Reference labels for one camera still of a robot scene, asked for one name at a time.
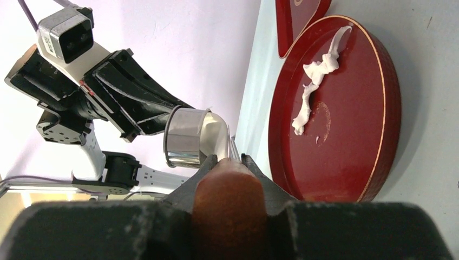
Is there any round red plate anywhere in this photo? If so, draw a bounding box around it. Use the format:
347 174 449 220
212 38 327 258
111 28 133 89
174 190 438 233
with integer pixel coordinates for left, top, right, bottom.
268 15 401 202

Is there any small metal cup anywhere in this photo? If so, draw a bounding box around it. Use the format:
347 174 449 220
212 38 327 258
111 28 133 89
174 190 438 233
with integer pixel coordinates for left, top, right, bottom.
163 106 209 168

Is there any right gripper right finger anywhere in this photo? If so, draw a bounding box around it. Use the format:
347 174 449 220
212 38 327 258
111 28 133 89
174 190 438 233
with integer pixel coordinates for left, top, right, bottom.
241 154 453 259

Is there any white dough ball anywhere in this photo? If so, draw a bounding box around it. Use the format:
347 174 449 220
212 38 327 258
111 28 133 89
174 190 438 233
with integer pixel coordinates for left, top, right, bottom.
291 25 352 136

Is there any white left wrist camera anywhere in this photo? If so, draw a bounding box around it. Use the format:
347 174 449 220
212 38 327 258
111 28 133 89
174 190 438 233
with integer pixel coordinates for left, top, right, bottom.
36 1 110 85

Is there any rectangular red tray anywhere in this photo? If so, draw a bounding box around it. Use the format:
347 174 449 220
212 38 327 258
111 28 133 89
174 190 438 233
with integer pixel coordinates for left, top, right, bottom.
274 0 332 59

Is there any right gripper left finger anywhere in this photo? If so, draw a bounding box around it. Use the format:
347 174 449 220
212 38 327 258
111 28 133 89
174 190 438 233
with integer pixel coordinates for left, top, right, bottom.
1 155 217 259

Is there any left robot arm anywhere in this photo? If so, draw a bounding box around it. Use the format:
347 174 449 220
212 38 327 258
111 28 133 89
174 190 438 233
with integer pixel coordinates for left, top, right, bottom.
5 45 187 194

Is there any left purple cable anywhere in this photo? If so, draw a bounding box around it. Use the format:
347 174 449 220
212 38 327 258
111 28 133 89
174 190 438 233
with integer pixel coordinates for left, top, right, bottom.
16 0 78 33

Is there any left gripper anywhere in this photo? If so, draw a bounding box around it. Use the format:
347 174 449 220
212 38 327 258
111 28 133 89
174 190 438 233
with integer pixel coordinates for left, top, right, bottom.
5 44 192 143

